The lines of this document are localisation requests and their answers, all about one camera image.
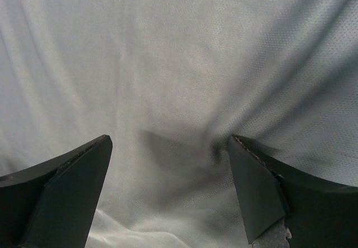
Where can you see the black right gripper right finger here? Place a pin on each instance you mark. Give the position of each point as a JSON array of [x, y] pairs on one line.
[[314, 212]]

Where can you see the white t-shirt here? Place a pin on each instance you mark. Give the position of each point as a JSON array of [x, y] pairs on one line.
[[170, 81]]

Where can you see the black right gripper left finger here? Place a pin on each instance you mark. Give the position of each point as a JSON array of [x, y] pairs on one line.
[[52, 204]]

